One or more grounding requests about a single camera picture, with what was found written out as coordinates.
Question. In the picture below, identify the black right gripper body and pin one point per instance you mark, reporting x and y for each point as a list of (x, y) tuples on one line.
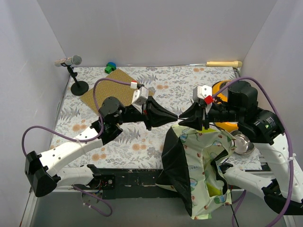
[(203, 116)]

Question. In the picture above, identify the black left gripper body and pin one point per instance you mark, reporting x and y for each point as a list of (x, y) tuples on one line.
[(147, 113)]

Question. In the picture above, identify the green avocado print pet tent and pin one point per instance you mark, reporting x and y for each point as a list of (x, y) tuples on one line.
[(175, 174)]

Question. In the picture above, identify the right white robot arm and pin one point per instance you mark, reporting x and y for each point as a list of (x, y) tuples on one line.
[(284, 193)]

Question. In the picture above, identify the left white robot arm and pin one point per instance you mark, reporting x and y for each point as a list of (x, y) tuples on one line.
[(47, 171)]

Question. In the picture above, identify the yellow double pet bowl stand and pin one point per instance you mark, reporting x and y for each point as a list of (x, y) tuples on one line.
[(228, 126)]

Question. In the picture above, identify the loose steel pet bowl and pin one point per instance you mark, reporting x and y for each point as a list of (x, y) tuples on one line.
[(242, 143)]

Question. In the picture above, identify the floral patterned tablecloth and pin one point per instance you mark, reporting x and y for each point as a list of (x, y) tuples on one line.
[(135, 147)]

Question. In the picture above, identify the green and blue toy block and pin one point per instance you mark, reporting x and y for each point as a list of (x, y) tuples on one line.
[(110, 67)]

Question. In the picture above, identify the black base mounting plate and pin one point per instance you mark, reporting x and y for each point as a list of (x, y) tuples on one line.
[(126, 184)]

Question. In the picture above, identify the grey head microphone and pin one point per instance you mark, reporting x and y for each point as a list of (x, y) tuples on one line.
[(74, 60)]

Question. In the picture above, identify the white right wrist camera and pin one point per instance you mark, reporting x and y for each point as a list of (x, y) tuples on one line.
[(203, 93)]

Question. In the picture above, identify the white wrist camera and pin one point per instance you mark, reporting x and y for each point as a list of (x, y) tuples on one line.
[(203, 93), (140, 96)]

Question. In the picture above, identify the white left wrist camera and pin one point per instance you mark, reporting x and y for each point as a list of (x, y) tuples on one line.
[(140, 96)]

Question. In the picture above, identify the aluminium frame rail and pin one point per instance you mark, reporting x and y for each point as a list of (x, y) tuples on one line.
[(68, 207)]

